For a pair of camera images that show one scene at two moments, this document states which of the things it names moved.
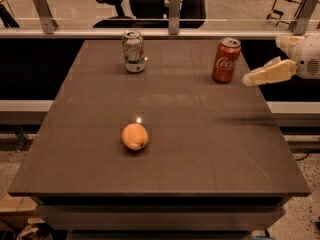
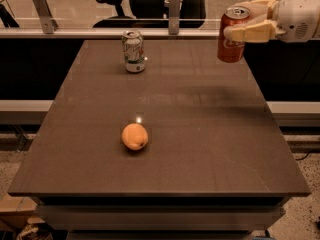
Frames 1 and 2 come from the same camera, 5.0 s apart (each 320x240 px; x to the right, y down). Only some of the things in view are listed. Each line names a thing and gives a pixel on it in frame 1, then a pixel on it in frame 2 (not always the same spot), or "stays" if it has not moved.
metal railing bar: (159, 33) stays
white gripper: (308, 58) to (295, 16)
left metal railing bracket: (42, 9) stays
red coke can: (226, 58) to (231, 51)
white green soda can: (134, 51) stays
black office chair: (149, 6) stays
